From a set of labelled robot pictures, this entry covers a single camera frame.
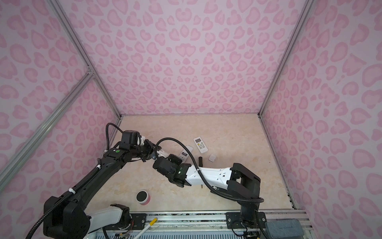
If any aluminium frame strut right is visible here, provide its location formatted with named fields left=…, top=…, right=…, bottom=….
left=258, top=0, right=316, bottom=118

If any pink black tape roll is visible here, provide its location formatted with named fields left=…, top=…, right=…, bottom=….
left=136, top=190, right=151, bottom=205

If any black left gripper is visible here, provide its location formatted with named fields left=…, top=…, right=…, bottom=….
left=131, top=139, right=162, bottom=161

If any grey cloth pad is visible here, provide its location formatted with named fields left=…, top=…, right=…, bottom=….
left=265, top=219, right=305, bottom=239

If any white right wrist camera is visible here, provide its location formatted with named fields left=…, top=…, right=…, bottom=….
left=157, top=149, right=169, bottom=158

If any white remote control right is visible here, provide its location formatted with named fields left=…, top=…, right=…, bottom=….
left=194, top=137, right=209, bottom=154

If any aluminium frame strut left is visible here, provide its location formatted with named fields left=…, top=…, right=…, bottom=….
left=1, top=1, right=122, bottom=192

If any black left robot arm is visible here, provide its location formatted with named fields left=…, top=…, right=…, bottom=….
left=26, top=140, right=159, bottom=239

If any red and white remote control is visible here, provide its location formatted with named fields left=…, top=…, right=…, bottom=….
left=178, top=145, right=194, bottom=163

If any white battery cover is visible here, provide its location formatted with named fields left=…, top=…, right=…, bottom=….
left=209, top=154, right=217, bottom=162

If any black left camera cable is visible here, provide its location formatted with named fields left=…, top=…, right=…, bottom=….
left=105, top=122, right=123, bottom=151

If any aluminium frame strut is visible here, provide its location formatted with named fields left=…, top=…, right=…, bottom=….
left=258, top=0, right=316, bottom=118
left=1, top=1, right=122, bottom=192

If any black camera cable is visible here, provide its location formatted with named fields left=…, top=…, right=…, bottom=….
left=105, top=122, right=123, bottom=151
left=153, top=137, right=265, bottom=204

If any yellow capped white marker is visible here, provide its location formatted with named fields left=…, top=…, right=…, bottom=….
left=133, top=218, right=158, bottom=239

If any aluminium rail base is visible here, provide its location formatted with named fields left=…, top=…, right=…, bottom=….
left=86, top=209, right=317, bottom=239

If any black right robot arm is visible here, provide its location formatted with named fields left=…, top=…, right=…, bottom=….
left=153, top=154, right=264, bottom=228

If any black right camera cable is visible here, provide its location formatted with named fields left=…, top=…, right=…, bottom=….
left=153, top=137, right=265, bottom=204

